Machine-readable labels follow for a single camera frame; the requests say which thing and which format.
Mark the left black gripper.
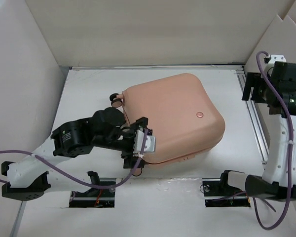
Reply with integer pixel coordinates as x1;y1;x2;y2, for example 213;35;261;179
94;118;149;167

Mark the pink hard-shell suitcase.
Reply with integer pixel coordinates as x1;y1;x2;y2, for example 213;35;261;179
110;73;225;165

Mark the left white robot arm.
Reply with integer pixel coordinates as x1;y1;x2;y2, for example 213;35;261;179
1;108;156;201

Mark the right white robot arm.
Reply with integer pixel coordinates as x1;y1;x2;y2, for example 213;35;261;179
218;57;296;201

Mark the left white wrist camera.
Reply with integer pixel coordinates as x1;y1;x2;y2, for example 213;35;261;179
133;129;156;155

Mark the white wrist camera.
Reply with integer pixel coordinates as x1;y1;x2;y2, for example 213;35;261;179
263;54;286;75
133;129;156;155

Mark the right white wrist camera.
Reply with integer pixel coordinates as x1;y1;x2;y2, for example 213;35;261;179
263;54;286;75

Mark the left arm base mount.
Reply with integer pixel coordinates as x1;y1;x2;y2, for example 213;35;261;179
69;171;116;208

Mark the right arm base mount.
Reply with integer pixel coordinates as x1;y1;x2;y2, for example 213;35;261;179
199;170;251;208

